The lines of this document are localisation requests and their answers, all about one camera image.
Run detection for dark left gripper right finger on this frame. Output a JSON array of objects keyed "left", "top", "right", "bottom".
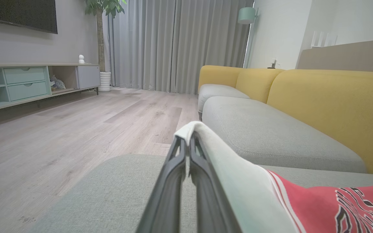
[{"left": 188, "top": 132, "right": 243, "bottom": 233}]

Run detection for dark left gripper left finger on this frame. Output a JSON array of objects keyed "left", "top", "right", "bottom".
[{"left": 136, "top": 136, "right": 187, "bottom": 233}]

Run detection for red shorts white waistband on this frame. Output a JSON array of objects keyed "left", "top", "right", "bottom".
[{"left": 174, "top": 121, "right": 373, "bottom": 233}]

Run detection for large grey sofa seat cushion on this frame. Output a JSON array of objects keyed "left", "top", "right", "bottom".
[{"left": 28, "top": 153, "right": 373, "bottom": 233}]

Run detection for yellow sofa backrest cushion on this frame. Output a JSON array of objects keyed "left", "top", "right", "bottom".
[
  {"left": 198, "top": 65, "right": 244, "bottom": 93},
  {"left": 267, "top": 69, "right": 373, "bottom": 176},
  {"left": 236, "top": 68, "right": 285, "bottom": 104}
]

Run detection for white ribbed plant pot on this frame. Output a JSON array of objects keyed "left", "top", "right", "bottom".
[{"left": 99, "top": 71, "right": 112, "bottom": 92}]

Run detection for grey cabinet door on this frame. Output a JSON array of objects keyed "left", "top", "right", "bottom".
[{"left": 77, "top": 65, "right": 101, "bottom": 90}]

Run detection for grey pleated curtain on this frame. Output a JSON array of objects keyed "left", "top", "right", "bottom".
[{"left": 107, "top": 0, "right": 255, "bottom": 95}]

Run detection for toys in cabinet shelf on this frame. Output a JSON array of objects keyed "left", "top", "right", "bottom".
[{"left": 50, "top": 75, "right": 66, "bottom": 91}]

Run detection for green indoor tree plant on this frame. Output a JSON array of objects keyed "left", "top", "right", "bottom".
[{"left": 84, "top": 0, "right": 127, "bottom": 73}]

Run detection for pale green cabinet drawer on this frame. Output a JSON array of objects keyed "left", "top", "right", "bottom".
[
  {"left": 4, "top": 67, "right": 46, "bottom": 85},
  {"left": 7, "top": 81, "right": 49, "bottom": 102}
]

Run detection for teal floor lamp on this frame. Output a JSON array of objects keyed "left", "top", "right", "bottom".
[{"left": 237, "top": 7, "right": 259, "bottom": 69}]

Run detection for white router with antennas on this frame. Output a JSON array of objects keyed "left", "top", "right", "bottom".
[{"left": 310, "top": 30, "right": 338, "bottom": 49}]

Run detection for taupe low partition wall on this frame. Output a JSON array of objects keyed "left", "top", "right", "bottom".
[{"left": 297, "top": 38, "right": 373, "bottom": 73}]

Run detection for black wall television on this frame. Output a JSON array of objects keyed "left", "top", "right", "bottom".
[{"left": 0, "top": 0, "right": 58, "bottom": 34}]

